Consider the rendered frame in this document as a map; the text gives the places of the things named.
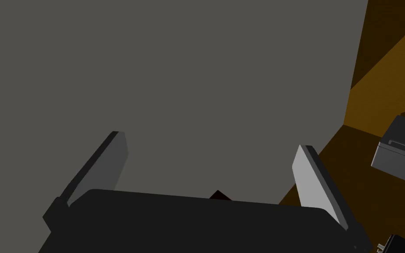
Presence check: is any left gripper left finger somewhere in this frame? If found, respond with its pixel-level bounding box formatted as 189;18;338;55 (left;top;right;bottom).
42;130;129;232

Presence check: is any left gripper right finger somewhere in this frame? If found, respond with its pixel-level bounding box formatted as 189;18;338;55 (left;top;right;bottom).
291;144;349;231

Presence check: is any grey box appliance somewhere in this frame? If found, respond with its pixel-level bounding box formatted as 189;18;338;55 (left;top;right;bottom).
370;114;405;185

